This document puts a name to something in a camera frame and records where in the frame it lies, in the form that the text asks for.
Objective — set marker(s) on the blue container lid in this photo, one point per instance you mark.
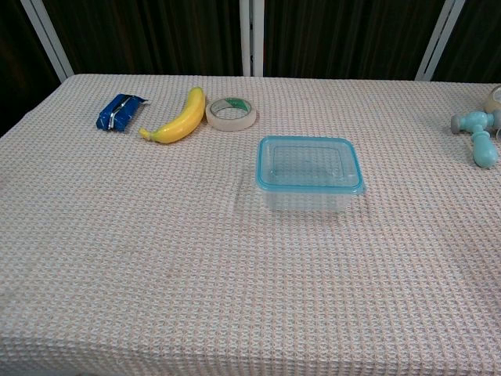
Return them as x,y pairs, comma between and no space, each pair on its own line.
305,162

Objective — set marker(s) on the clear plastic container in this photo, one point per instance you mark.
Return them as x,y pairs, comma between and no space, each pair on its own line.
309,203

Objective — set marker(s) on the beige masking tape roll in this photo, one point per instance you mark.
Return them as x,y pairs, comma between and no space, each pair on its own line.
231,122

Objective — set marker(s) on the pink white waffle tablecloth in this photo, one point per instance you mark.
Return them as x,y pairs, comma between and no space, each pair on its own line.
195,254

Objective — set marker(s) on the yellow banana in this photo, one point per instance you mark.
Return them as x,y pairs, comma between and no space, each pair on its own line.
178,125

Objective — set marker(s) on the blue snack packet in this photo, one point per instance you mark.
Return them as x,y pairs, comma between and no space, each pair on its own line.
119,113

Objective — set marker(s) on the light blue toy hammer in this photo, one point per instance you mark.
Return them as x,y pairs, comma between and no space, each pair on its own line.
475,119

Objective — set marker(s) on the clear beige tape roll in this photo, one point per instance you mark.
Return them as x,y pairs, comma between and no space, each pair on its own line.
494,102

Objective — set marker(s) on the white metal frame post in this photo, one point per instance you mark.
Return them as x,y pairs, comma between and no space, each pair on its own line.
252,35
440,39
47,35

